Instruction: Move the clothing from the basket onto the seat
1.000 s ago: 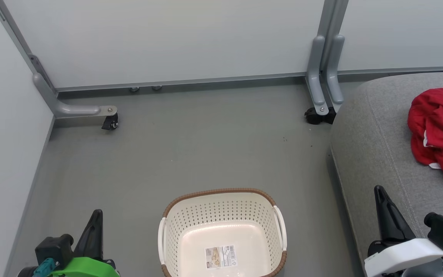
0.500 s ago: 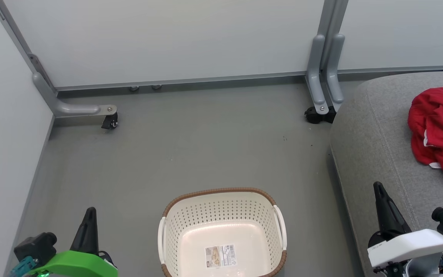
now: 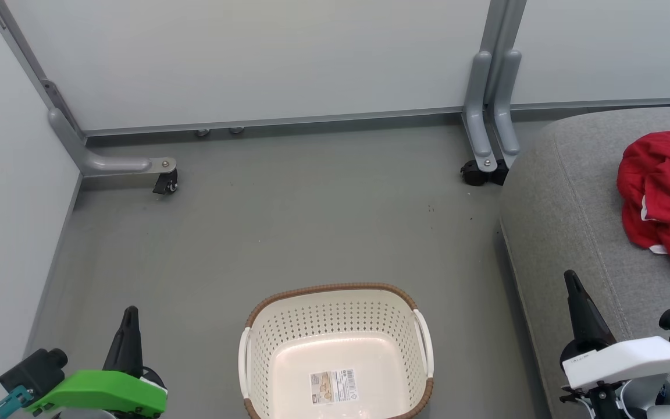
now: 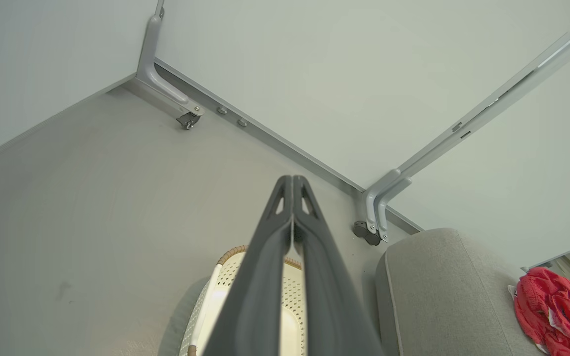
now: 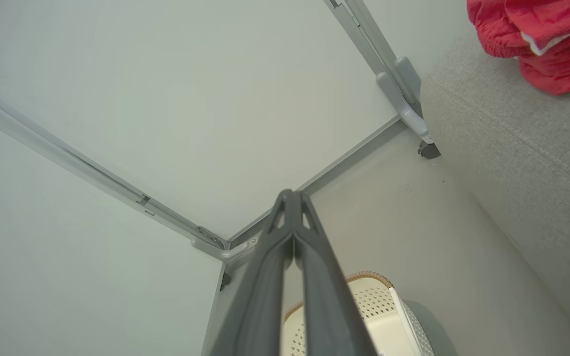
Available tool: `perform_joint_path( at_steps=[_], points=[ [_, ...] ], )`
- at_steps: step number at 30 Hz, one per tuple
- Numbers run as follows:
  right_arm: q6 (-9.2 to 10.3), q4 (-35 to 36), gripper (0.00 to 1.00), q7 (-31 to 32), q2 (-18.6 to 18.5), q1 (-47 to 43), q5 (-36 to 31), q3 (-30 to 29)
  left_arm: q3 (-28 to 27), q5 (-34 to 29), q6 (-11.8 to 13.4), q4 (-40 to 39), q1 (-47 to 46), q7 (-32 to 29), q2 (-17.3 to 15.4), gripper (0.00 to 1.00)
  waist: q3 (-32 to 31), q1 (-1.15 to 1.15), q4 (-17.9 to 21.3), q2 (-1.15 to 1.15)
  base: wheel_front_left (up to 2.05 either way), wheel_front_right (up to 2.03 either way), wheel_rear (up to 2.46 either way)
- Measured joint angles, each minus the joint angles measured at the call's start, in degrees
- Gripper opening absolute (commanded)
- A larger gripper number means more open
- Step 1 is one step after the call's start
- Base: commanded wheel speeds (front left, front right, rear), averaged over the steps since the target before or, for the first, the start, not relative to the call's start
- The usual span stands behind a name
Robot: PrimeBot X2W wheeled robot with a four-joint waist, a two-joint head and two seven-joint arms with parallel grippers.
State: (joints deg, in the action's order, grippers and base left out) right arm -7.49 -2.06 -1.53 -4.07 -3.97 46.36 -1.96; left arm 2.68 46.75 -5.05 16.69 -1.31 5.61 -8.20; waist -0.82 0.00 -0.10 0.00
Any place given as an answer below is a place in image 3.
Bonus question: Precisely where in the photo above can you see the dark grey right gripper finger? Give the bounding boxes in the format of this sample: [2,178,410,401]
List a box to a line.
[563,269,616,350]

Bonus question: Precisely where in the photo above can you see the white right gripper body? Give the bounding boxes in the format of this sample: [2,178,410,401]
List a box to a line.
[561,336,670,391]

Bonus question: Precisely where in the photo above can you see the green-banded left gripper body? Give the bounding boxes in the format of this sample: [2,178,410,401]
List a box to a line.
[23,370,169,419]

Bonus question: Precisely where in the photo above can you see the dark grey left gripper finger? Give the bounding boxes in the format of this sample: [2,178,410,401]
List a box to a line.
[102,306,145,378]

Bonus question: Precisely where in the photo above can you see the red jersey garment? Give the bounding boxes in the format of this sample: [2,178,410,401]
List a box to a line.
[616,130,670,287]

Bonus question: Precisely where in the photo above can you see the cream perforated laundry basket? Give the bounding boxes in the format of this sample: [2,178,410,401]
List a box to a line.
[238,282,435,419]

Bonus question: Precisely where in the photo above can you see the printed basket label sticker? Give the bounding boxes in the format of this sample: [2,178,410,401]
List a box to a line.
[309,368,359,406]

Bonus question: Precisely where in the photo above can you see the grey fabric sofa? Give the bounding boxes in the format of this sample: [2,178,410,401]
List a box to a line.
[498,106,670,419]

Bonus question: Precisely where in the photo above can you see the single black caster wheel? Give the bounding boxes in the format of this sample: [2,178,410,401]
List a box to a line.
[152,168,180,196]

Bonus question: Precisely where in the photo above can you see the black paired caster wheels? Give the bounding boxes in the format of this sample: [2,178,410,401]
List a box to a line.
[459,158,511,187]

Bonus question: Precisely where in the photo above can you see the long grey partition foot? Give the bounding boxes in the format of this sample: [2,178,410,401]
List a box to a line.
[48,107,177,176]

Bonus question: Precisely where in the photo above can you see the grey upright partition foot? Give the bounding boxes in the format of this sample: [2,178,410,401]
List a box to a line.
[493,49,523,156]
[464,51,499,174]

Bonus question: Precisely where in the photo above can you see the teal left camera connector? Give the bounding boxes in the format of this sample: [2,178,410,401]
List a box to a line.
[0,385,34,419]

